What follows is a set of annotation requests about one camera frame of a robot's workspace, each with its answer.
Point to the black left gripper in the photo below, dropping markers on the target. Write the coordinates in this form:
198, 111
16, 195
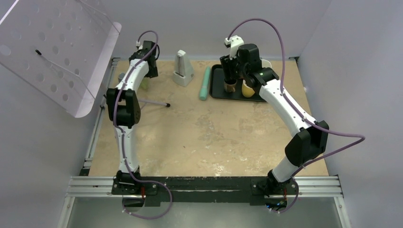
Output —
152, 73

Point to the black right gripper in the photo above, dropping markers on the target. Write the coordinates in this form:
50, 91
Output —
227, 64

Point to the light green mug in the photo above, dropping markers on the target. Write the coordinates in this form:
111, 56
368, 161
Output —
145, 83

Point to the brown mug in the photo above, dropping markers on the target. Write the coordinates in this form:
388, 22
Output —
230, 86

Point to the yellow mug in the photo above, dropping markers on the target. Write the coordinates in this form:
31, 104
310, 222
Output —
246, 91

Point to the grey dotted coffee mug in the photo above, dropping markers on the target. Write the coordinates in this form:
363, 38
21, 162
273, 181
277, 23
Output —
121, 77

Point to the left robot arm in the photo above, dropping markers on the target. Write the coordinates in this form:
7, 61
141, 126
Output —
125, 112

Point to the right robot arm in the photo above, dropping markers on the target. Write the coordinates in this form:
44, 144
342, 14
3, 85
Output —
308, 141

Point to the black plastic tray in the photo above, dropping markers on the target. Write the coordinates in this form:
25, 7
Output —
216, 89

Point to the white cup on table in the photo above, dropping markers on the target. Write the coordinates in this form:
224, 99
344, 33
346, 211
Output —
266, 64

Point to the clear perforated acrylic panel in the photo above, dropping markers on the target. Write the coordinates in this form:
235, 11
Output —
60, 47

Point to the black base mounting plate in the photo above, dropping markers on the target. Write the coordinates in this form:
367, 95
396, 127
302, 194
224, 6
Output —
245, 189

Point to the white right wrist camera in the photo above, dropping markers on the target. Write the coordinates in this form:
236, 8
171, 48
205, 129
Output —
233, 43

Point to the small camera tripod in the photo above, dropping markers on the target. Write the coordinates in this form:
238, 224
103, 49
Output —
141, 103

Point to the aluminium frame rail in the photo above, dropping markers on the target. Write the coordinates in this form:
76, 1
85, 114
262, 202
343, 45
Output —
205, 165

